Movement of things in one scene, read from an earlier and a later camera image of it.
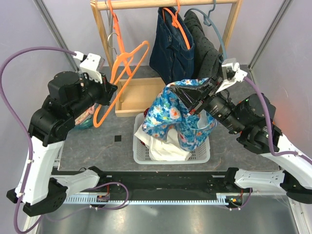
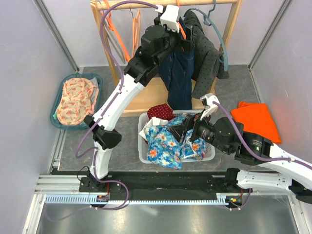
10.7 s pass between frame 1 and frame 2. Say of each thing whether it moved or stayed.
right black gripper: moved
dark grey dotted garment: stayed
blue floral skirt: moved
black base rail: stayed
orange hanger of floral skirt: moved
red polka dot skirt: moved
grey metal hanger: moved
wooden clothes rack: stayed
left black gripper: moved
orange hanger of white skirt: moved
